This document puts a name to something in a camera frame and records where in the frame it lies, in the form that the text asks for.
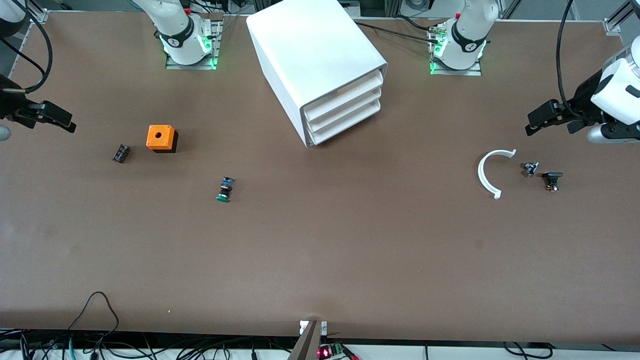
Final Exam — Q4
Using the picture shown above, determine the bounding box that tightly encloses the green push button switch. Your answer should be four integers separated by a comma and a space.
216, 176, 236, 203

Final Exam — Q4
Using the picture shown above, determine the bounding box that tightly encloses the white lowest cabinet drawer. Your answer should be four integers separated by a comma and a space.
307, 99, 382, 147

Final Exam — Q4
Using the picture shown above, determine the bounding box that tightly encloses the white middle cabinet drawer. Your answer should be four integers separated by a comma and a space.
305, 86, 383, 134

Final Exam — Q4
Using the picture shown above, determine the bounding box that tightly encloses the white uppermost cabinet drawer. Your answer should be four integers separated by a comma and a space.
304, 70, 384, 122

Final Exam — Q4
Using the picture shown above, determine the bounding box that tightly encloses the white drawer cabinet housing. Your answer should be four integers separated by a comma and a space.
246, 0, 388, 148

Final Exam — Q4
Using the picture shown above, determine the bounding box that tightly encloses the white curved plastic arc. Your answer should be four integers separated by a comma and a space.
477, 149, 517, 200

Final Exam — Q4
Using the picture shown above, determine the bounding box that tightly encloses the circuit board with red LED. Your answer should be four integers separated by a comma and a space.
317, 342, 347, 360

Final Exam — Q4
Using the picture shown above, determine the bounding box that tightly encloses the small black bracket component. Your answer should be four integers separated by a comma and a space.
542, 171, 564, 193

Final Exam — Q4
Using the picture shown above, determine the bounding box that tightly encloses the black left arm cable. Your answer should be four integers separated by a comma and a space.
557, 0, 581, 117

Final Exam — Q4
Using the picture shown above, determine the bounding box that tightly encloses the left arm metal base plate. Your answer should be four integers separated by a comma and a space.
429, 22, 483, 77

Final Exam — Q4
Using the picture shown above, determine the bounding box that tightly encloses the orange button enclosure box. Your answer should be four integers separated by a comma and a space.
146, 125, 179, 154

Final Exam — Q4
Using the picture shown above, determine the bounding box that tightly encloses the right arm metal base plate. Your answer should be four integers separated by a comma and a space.
165, 20, 221, 71

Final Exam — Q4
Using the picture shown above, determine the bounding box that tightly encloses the black cable on table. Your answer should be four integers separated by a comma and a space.
356, 15, 443, 40

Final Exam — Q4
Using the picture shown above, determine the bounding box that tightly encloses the black looped cable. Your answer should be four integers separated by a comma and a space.
67, 291, 121, 335

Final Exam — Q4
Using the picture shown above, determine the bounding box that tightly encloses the black cable coil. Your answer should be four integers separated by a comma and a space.
502, 341, 554, 360

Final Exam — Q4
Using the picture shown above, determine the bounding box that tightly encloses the camera mount post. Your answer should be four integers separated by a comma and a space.
287, 320, 328, 360

